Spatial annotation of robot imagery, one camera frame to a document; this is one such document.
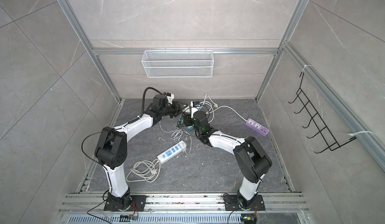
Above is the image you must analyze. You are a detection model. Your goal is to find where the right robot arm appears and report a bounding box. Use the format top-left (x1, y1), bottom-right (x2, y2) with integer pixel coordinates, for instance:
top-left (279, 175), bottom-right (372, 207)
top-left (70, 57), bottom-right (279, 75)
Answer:
top-left (182, 111), bottom-right (272, 209)

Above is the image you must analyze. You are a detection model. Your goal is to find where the white blue power strip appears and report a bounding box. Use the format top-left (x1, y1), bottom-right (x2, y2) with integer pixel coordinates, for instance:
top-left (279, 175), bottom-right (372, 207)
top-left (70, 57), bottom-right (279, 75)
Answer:
top-left (157, 143), bottom-right (184, 164)

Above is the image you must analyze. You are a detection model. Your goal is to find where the white square charger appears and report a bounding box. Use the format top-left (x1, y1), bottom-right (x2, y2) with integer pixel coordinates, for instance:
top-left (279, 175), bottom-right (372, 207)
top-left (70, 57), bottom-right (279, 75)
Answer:
top-left (182, 106), bottom-right (192, 117)

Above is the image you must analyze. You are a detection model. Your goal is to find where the white wire mesh basket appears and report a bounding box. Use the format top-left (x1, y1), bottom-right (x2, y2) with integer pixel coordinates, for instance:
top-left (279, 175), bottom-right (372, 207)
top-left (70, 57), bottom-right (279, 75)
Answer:
top-left (141, 50), bottom-right (215, 78)

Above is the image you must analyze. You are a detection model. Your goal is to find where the purple power strip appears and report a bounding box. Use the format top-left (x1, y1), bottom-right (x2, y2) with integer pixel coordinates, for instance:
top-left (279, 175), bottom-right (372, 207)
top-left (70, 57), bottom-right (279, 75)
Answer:
top-left (246, 118), bottom-right (270, 137)

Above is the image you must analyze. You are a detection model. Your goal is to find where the black wire hook rack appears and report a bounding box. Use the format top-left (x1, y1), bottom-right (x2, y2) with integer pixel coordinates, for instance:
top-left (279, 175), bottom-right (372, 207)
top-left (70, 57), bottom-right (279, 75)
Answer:
top-left (288, 72), bottom-right (357, 154)

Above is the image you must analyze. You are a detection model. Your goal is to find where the purple strip white cord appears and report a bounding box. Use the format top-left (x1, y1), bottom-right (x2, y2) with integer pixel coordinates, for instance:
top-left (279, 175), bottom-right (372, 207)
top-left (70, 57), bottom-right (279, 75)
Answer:
top-left (200, 93), bottom-right (248, 124)

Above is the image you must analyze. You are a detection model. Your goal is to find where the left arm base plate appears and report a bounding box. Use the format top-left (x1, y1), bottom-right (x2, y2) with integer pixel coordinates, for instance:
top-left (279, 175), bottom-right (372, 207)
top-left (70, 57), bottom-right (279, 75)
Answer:
top-left (103, 195), bottom-right (147, 212)

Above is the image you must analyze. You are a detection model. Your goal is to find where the white charger adapter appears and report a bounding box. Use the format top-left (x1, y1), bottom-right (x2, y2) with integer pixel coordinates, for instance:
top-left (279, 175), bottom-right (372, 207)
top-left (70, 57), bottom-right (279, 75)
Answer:
top-left (178, 141), bottom-right (187, 152)

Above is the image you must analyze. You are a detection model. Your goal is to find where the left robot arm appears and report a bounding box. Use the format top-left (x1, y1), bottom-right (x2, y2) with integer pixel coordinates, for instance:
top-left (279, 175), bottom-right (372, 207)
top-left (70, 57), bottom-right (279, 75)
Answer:
top-left (94, 87), bottom-right (188, 211)

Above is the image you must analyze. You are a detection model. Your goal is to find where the teal cable bundle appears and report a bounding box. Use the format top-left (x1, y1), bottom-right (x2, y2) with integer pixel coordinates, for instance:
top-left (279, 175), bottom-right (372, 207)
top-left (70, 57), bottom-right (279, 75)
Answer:
top-left (177, 117), bottom-right (195, 131)

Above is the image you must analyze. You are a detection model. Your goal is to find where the white power strip cord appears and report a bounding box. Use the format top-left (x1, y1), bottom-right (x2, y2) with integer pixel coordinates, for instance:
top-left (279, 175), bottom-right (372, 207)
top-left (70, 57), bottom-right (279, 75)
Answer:
top-left (125, 159), bottom-right (161, 183)

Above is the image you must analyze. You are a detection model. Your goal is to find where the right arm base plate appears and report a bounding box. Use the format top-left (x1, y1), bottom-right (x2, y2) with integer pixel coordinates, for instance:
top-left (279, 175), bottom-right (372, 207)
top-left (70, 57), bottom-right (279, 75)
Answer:
top-left (222, 193), bottom-right (266, 211)

